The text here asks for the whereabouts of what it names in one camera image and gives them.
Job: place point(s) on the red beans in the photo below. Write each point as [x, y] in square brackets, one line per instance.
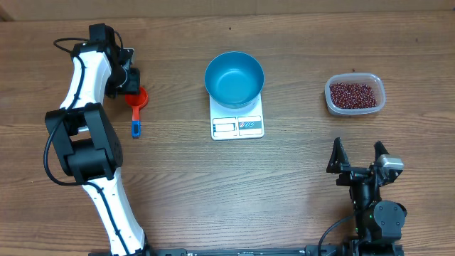
[352, 95]

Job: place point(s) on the blue bowl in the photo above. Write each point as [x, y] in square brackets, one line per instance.
[234, 79]

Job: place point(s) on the red scoop blue handle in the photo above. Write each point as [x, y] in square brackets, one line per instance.
[137, 103]

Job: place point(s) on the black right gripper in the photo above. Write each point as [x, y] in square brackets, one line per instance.
[352, 174]

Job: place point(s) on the white kitchen scale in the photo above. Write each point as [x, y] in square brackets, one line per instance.
[243, 123]

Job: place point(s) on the clear plastic container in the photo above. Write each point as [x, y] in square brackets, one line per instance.
[361, 78]

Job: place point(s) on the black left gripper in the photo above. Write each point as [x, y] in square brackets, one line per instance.
[134, 87]

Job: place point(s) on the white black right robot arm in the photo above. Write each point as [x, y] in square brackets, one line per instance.
[378, 223]

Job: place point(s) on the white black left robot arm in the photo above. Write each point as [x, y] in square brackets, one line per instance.
[85, 141]

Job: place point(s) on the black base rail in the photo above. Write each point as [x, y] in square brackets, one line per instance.
[309, 250]

